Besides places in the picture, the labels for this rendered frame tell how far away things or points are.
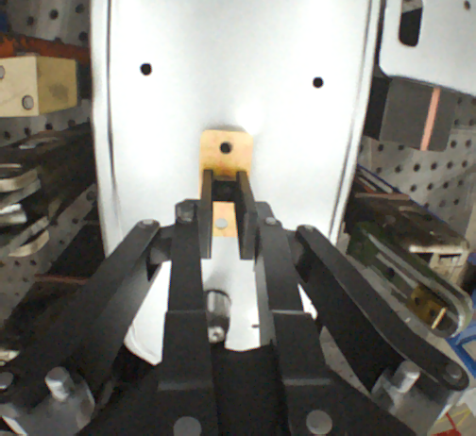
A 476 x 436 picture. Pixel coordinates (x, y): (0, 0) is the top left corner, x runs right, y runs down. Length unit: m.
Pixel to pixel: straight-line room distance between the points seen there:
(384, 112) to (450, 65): 0.07
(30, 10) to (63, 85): 0.43
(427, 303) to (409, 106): 0.18
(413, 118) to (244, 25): 0.18
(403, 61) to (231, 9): 0.14
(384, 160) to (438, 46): 0.39
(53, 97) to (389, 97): 0.27
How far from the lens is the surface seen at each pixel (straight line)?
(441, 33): 0.30
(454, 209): 0.84
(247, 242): 0.15
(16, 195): 0.20
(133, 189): 0.24
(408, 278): 0.26
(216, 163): 0.21
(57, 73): 0.20
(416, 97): 0.31
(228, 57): 0.22
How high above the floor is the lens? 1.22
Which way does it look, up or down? 66 degrees down
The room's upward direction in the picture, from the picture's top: 168 degrees clockwise
